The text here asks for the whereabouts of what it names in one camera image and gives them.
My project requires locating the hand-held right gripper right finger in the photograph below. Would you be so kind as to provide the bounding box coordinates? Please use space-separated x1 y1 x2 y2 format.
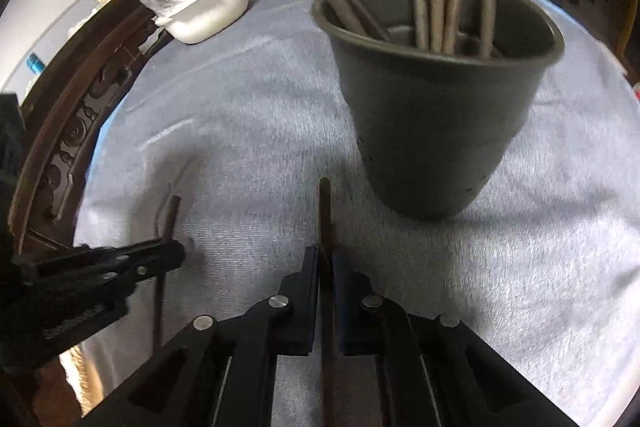
333 252 576 427

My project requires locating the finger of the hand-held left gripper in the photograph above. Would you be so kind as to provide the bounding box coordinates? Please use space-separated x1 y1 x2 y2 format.
20 239 187 304

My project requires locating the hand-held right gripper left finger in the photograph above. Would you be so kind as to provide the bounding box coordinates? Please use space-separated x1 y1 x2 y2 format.
80 247 321 427

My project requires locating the dark grey utensil cup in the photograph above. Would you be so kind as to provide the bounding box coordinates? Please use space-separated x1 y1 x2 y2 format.
311 0 566 221

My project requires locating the dark carved wooden rim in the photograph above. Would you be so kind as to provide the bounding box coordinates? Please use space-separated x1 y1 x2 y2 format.
7 0 236 258

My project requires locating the grey towel table cover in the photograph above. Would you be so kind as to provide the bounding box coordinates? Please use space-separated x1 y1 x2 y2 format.
72 0 640 427

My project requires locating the white plastic bowl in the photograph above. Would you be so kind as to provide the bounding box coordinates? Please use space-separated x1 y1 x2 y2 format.
155 0 250 46

